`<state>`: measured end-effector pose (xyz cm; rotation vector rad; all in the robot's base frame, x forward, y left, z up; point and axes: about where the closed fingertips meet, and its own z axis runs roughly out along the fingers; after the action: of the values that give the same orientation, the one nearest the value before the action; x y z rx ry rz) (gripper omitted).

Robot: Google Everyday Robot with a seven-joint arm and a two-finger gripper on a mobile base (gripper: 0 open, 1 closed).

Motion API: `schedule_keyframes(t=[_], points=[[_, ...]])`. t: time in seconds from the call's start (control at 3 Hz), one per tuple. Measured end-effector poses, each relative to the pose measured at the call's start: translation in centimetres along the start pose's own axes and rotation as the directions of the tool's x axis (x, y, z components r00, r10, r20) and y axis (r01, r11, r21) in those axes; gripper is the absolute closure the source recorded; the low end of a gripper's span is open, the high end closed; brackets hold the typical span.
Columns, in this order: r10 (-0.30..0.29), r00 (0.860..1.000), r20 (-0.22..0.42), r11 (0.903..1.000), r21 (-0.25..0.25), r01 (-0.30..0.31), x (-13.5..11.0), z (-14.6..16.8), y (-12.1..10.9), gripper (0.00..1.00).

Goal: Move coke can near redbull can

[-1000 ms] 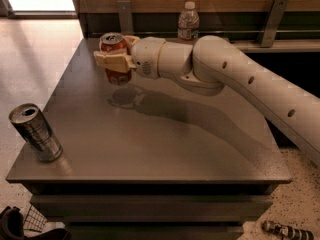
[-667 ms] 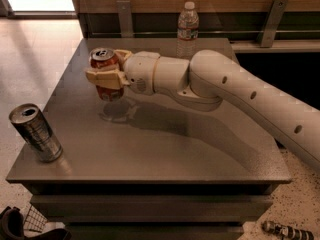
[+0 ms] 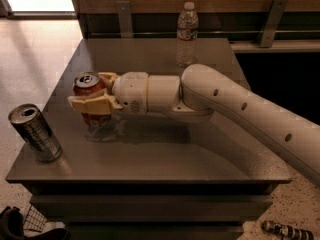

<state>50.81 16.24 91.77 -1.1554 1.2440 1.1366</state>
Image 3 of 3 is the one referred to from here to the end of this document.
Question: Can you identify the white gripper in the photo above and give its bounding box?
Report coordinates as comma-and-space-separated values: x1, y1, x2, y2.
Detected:
68, 72, 149, 115

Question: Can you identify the red coke can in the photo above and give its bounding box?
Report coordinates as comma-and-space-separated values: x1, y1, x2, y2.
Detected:
73, 72, 110, 127

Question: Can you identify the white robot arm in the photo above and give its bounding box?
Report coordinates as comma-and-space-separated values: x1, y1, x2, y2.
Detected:
68, 64, 320, 183

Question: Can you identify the silver redbull can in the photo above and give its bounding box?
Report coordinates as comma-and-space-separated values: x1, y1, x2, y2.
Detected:
8, 103, 62, 163

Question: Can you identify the grey cabinet with drawers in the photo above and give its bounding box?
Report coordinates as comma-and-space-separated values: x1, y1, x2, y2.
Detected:
7, 39, 291, 240

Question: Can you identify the clear plastic water bottle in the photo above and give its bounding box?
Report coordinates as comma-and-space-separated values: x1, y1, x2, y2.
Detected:
176, 2, 199, 67

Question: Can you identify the black striped cylinder on floor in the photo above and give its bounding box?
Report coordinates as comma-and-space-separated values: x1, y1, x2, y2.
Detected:
262, 220, 315, 240

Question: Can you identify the left metal wall bracket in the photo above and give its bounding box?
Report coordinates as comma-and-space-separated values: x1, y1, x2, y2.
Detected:
116, 0, 133, 38

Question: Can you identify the metal wall bracket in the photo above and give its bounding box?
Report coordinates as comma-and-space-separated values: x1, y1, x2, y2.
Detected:
259, 0, 288, 48
116, 0, 133, 38

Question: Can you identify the right metal wall bracket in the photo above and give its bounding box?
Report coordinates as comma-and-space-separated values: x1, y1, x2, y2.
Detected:
259, 0, 288, 48

